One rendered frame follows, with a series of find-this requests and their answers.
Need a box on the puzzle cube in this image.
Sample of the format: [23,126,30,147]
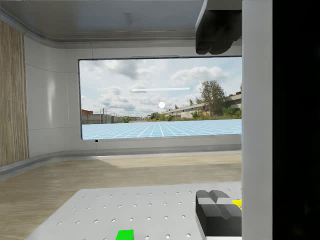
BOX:
[115,229,135,240]

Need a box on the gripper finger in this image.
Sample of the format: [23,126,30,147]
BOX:
[195,9,243,56]
[195,189,243,237]

